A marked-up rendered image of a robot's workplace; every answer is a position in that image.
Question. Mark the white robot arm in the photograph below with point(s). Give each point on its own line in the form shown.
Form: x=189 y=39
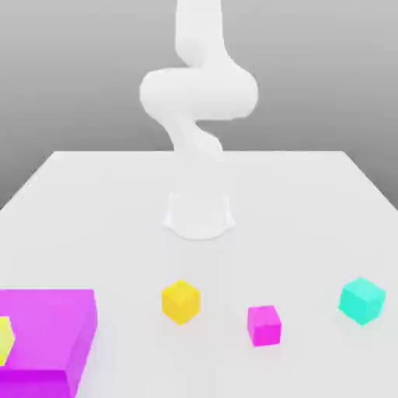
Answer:
x=199 y=93

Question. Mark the small magenta cube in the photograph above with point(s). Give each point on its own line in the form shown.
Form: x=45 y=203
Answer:
x=264 y=326

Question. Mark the small turquoise cube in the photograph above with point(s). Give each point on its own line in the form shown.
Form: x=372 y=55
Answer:
x=362 y=300

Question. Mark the small pale yellow cube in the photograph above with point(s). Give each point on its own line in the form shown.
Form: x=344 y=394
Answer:
x=4 y=340

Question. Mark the large magenta box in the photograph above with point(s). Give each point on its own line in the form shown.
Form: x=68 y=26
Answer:
x=46 y=329

